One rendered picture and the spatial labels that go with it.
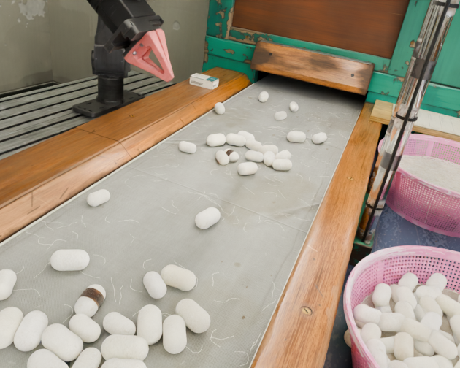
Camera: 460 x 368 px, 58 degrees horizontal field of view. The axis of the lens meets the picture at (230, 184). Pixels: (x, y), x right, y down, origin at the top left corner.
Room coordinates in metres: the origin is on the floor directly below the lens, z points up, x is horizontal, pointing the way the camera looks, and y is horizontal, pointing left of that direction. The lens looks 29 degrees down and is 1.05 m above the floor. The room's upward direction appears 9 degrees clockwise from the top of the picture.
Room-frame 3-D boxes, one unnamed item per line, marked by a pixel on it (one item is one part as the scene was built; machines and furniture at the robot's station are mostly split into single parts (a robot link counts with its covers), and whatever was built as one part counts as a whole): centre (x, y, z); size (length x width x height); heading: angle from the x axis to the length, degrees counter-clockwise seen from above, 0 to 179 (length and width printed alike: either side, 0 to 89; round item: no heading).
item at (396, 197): (0.71, -0.40, 0.72); 0.27 x 0.27 x 0.10
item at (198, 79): (0.98, 0.10, 0.77); 0.06 x 0.04 x 0.02; 72
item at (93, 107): (1.01, 0.33, 0.71); 0.20 x 0.07 x 0.08; 157
